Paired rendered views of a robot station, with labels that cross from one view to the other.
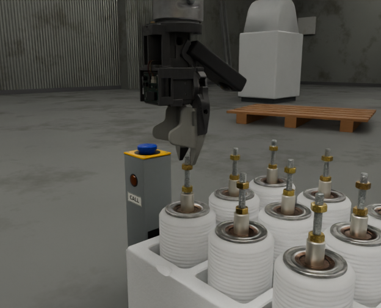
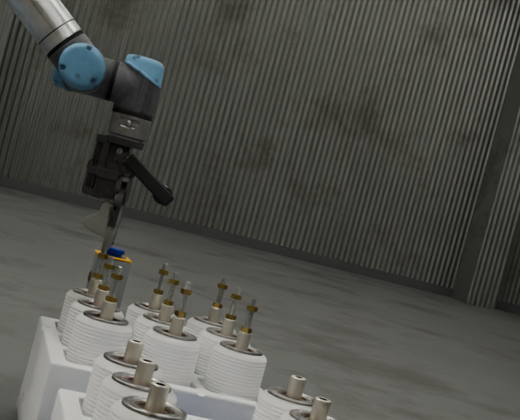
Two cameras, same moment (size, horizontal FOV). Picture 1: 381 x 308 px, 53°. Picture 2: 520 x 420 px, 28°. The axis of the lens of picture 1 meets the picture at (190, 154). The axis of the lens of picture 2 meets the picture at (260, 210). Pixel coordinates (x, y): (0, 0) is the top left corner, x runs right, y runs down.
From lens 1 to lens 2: 1.48 m
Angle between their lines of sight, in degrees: 29
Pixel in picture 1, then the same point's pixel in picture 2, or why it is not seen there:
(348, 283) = (104, 327)
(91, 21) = (431, 137)
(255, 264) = not seen: hidden behind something
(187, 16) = (122, 133)
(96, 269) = not seen: hidden behind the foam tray
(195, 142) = (104, 232)
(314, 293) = (81, 324)
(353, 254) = (148, 336)
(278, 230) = (137, 325)
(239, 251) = (77, 308)
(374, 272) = (157, 354)
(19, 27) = (279, 117)
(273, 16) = not seen: outside the picture
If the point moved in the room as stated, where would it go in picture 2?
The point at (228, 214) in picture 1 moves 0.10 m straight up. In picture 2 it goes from (131, 318) to (144, 266)
